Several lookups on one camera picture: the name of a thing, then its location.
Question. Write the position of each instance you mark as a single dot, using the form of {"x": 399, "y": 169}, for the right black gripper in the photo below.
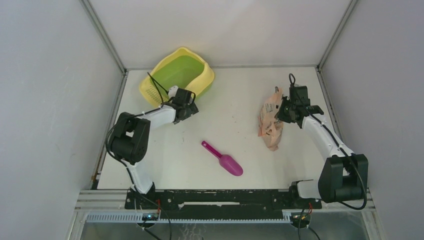
{"x": 280, "y": 114}

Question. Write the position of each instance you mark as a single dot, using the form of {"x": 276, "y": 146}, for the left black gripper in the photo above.
{"x": 191, "y": 109}

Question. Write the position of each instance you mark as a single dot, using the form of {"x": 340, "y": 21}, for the pink cat litter bag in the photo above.
{"x": 269, "y": 127}

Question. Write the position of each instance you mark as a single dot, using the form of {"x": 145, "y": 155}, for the yellow green litter box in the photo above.
{"x": 183, "y": 68}

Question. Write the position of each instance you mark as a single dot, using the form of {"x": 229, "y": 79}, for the magenta plastic scoop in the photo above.
{"x": 226, "y": 161}

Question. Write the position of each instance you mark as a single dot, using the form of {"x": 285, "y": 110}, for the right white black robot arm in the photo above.
{"x": 344, "y": 174}

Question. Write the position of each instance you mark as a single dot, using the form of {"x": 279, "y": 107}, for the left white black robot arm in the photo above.
{"x": 128, "y": 139}

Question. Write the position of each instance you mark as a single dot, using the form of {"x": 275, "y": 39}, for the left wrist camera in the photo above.
{"x": 172, "y": 91}

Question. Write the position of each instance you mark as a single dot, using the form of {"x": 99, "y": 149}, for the white slotted cable duct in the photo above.
{"x": 153, "y": 218}

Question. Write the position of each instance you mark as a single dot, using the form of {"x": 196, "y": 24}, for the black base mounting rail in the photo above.
{"x": 239, "y": 203}

